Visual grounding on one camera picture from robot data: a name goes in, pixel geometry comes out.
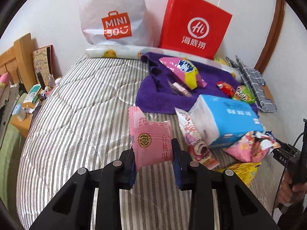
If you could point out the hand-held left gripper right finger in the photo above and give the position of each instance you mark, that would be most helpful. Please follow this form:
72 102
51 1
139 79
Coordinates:
177 172

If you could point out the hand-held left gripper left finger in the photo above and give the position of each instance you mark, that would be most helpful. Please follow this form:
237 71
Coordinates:
132 175

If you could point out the pink pastry packet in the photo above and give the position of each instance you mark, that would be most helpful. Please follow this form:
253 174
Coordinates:
151 143

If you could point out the white red snack packet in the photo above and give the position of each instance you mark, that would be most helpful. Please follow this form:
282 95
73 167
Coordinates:
249 148

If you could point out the yellow snack packet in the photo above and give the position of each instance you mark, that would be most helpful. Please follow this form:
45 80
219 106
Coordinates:
244 173

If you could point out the person's right hand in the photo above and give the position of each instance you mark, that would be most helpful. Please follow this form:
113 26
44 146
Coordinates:
289 195

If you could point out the small blue snack packet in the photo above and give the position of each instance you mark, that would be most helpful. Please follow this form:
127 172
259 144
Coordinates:
272 136

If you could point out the pink white cake roll packet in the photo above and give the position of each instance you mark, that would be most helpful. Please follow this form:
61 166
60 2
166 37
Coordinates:
194 136

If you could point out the blue tissue pack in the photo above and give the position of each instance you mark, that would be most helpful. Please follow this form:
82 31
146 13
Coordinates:
230 122

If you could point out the striped quilted mattress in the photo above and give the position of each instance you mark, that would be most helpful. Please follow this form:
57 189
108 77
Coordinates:
84 115

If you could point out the purple towel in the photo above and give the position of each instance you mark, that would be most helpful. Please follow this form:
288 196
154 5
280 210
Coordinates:
156 95

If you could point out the small clear pink packet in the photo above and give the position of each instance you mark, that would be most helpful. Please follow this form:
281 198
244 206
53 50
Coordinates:
179 88

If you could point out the green snack packet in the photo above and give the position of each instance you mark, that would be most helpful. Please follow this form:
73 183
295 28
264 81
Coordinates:
244 95

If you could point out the blue checked cloth with star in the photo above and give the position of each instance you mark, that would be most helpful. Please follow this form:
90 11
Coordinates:
254 76

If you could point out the large pink blue snack packet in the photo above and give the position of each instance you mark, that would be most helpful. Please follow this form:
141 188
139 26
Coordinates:
184 70

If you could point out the yellow chips bag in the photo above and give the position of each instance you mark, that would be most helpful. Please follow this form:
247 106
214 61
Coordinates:
219 61

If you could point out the wooden nightstand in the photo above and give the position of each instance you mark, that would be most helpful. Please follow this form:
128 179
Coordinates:
22 127

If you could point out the light green cloth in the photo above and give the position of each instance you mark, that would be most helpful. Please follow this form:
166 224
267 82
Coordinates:
12 153

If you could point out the clear plastic bottle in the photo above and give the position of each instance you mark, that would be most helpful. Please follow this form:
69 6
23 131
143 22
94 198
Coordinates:
50 79

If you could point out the teal white box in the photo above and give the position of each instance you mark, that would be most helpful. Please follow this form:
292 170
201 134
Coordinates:
33 92

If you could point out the white printed pillow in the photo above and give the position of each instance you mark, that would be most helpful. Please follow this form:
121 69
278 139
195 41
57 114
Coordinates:
6 105

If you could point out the patterned book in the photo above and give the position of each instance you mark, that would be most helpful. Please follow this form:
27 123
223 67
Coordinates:
42 60

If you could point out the red paper bag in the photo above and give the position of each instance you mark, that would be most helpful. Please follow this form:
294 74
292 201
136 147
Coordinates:
191 16

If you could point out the pink plush toy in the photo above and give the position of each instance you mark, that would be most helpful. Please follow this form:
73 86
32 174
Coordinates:
4 79

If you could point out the white plastic shopping bag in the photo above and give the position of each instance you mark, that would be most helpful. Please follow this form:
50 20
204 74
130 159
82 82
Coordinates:
112 12

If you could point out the wooden headboard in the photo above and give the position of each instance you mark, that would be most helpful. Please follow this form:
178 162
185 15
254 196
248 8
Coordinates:
16 55

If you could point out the brown wooden door frame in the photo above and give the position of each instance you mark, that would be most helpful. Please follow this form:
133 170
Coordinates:
271 33

